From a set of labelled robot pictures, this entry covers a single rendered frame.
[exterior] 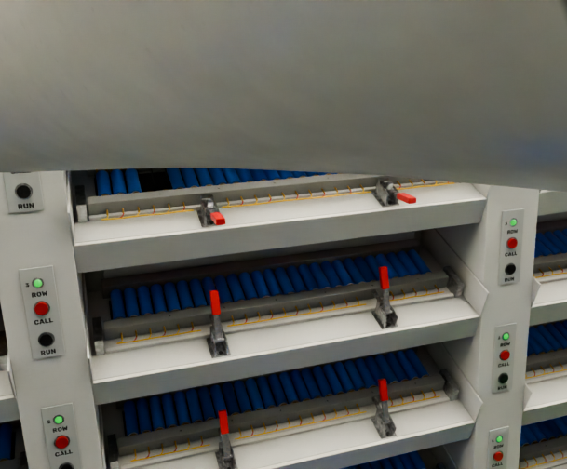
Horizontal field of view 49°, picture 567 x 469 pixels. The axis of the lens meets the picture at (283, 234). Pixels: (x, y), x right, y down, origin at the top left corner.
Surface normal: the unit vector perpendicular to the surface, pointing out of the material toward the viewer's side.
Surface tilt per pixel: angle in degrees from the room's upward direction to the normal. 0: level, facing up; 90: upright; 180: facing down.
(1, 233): 90
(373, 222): 111
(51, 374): 90
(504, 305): 90
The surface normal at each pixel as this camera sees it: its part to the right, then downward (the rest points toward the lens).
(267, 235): 0.29, 0.58
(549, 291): 0.07, -0.81
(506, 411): 0.29, 0.25
